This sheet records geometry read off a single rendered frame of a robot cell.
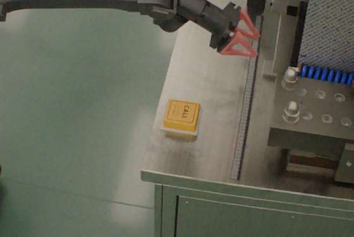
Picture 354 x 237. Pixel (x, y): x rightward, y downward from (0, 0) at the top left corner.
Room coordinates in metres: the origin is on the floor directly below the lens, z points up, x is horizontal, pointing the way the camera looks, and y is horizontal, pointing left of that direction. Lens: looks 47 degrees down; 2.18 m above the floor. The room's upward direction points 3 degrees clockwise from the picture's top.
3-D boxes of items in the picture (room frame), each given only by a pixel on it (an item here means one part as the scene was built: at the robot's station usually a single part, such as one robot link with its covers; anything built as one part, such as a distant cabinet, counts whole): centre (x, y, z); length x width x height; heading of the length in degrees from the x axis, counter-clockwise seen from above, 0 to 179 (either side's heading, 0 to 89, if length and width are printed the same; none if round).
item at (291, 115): (1.04, -0.24, 1.05); 0.04 x 0.04 x 0.04
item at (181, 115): (1.14, -0.02, 0.91); 0.07 x 0.07 x 0.02; 82
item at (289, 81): (1.13, -0.24, 1.05); 0.04 x 0.04 x 0.04
